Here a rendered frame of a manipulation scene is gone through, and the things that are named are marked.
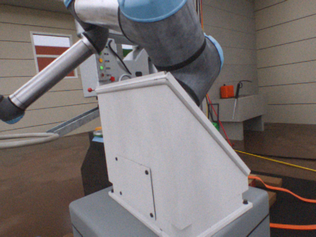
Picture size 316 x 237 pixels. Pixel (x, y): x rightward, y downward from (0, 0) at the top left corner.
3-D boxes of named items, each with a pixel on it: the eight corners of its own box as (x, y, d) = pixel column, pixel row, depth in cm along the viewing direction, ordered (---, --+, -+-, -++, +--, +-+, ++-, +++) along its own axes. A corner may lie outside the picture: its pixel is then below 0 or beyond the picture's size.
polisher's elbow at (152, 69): (142, 80, 216) (139, 59, 213) (155, 79, 229) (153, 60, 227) (155, 77, 203) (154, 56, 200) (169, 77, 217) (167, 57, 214)
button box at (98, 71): (105, 81, 158) (100, 41, 154) (107, 80, 156) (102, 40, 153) (96, 81, 152) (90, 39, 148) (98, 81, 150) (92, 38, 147)
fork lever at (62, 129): (119, 100, 193) (117, 95, 191) (134, 99, 180) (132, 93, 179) (46, 137, 145) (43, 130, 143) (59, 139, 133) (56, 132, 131)
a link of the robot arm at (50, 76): (114, 34, 113) (10, 119, 107) (99, 12, 104) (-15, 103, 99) (122, 39, 104) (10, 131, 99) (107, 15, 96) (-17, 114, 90)
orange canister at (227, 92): (218, 99, 476) (217, 84, 472) (230, 97, 508) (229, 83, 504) (227, 99, 460) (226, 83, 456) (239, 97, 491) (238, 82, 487)
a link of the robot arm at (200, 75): (207, 115, 60) (232, 71, 66) (185, 70, 49) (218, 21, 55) (165, 106, 70) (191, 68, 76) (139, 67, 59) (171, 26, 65)
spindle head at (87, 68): (119, 97, 195) (113, 46, 189) (136, 96, 181) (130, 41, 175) (83, 101, 168) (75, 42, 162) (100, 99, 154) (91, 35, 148)
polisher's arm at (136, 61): (156, 97, 232) (151, 50, 227) (173, 95, 218) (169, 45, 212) (98, 104, 177) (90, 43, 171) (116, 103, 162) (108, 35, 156)
